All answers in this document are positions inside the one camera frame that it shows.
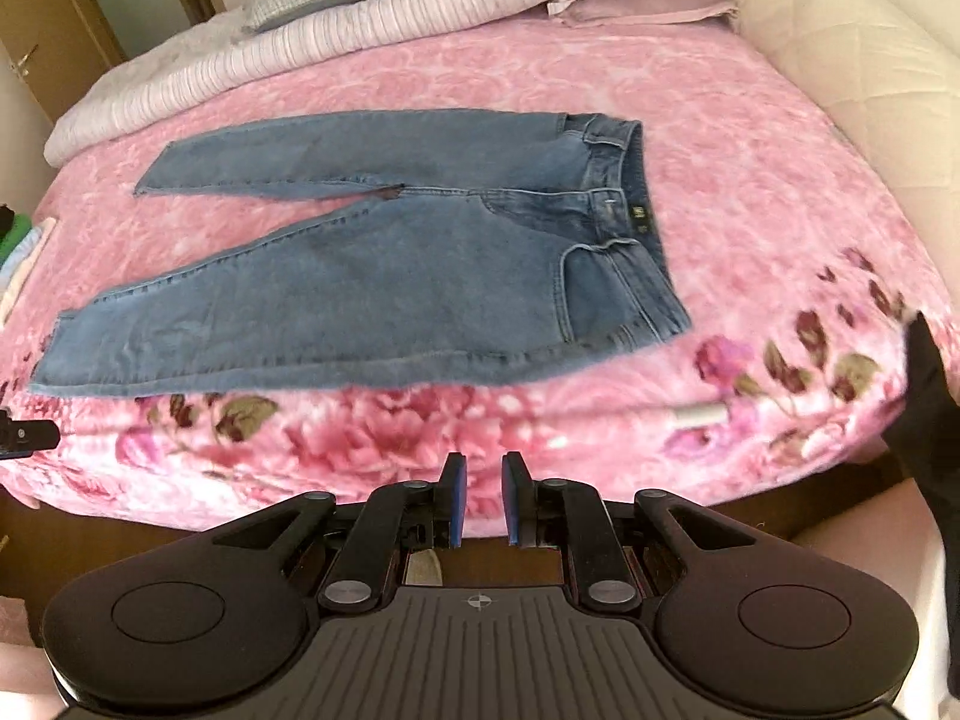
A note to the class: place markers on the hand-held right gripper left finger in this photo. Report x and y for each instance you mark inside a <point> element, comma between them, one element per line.
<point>458,499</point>

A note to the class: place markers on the folded light blue garment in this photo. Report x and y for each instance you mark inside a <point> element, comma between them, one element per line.
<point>21,259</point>

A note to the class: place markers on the folded black garment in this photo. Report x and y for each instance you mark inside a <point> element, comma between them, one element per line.
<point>6,219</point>

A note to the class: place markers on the white padded headboard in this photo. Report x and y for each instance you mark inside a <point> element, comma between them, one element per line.
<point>847,37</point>

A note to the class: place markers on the pale striped quilt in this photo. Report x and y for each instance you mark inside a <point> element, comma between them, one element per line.
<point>225,67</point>

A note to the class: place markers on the small white tube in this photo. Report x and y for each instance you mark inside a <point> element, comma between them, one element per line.
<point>703,418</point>

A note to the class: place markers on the white round laundry basket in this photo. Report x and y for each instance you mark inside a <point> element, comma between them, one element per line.
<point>862,585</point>

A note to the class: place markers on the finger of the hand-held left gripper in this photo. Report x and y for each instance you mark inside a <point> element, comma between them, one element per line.
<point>30,435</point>

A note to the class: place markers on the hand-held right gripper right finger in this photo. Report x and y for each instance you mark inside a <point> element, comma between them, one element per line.
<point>513,499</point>

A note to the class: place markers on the blue denim jeans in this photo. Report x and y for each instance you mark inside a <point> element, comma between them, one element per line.
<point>412,277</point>

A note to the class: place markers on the folded green garment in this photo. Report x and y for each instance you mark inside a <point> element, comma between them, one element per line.
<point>15,240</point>

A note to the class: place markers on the folded pink bed sheets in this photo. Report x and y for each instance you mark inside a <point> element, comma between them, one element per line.
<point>645,9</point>

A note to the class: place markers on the pink floral blanket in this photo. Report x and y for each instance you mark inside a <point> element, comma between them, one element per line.
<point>750,202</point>

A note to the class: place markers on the folded cream garment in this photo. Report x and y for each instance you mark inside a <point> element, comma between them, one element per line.
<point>30,277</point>

